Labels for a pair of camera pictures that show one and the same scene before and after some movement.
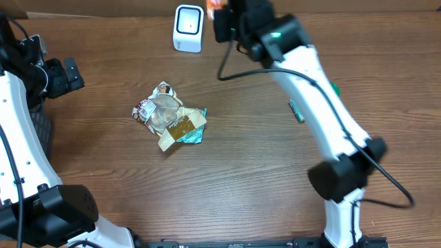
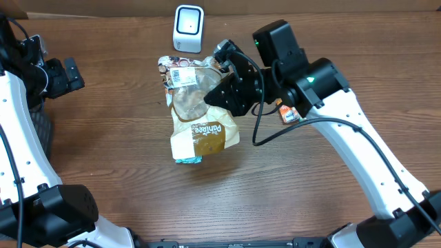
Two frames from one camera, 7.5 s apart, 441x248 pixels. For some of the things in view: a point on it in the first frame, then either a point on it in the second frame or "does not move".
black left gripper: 63,84 does not move
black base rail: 364,242 does not move
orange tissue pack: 212,5 to 290,114
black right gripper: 219,21 to 232,101
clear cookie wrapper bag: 158,110 to 197,128
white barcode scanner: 188,28 does not move
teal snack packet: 189,128 to 196,160
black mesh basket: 43,124 does not move
